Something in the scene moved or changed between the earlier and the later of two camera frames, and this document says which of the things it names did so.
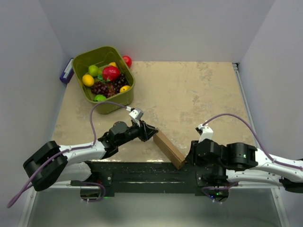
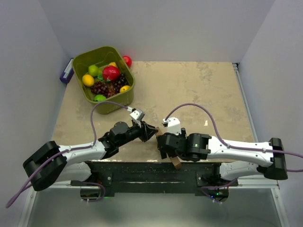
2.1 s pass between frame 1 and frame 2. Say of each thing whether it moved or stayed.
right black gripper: moved
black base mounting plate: stayed
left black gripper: stayed
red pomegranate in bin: stayed
